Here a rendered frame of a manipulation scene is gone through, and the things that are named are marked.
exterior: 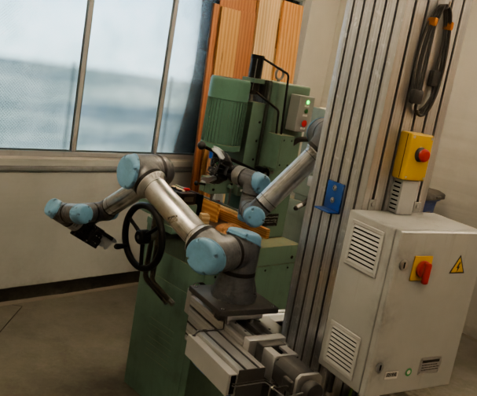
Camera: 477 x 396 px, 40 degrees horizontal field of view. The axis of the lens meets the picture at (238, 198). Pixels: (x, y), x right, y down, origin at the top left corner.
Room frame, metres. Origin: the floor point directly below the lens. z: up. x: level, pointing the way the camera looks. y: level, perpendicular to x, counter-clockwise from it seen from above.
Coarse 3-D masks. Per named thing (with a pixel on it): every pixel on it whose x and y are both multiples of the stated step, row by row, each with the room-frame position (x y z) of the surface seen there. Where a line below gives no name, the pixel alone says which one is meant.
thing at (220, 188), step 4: (204, 176) 2.80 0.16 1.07; (208, 176) 2.80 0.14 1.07; (228, 180) 2.84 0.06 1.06; (208, 184) 2.77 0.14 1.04; (212, 184) 2.77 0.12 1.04; (216, 184) 2.79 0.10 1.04; (220, 184) 2.81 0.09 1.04; (224, 184) 2.82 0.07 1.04; (200, 188) 2.81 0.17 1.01; (204, 188) 2.79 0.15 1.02; (208, 188) 2.77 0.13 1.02; (212, 188) 2.78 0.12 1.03; (216, 188) 2.79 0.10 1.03; (220, 188) 2.81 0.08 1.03; (224, 188) 2.82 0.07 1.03; (228, 188) 2.84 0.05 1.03; (208, 192) 2.77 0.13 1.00; (212, 192) 2.78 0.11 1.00; (216, 192) 2.80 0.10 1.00; (220, 192) 2.81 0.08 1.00; (224, 192) 2.83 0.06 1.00; (228, 192) 2.84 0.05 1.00
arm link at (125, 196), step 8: (168, 160) 2.23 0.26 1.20; (168, 168) 2.21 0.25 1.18; (168, 176) 2.21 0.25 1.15; (168, 184) 2.26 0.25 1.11; (120, 192) 2.37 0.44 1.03; (128, 192) 2.34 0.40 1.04; (104, 200) 2.43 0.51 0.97; (112, 200) 2.39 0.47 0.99; (120, 200) 2.37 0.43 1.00; (128, 200) 2.35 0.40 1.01; (136, 200) 2.36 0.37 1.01; (104, 208) 2.41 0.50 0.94; (112, 208) 2.40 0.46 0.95; (120, 208) 2.39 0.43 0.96; (104, 216) 2.43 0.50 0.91; (112, 216) 2.45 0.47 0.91
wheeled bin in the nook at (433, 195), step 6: (432, 192) 4.35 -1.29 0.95; (438, 192) 4.42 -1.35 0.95; (426, 198) 4.20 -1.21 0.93; (432, 198) 4.29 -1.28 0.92; (438, 198) 4.35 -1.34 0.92; (444, 198) 4.44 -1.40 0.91; (426, 204) 4.33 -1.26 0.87; (432, 204) 4.41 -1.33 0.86; (426, 210) 4.36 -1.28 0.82; (432, 210) 4.44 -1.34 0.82
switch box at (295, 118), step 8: (296, 96) 2.91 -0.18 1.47; (304, 96) 2.91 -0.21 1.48; (296, 104) 2.90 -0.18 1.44; (304, 104) 2.91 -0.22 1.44; (312, 104) 2.95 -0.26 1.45; (288, 112) 2.93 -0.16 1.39; (296, 112) 2.90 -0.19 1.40; (288, 120) 2.92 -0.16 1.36; (296, 120) 2.90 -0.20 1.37; (288, 128) 2.92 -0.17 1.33; (296, 128) 2.90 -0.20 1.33
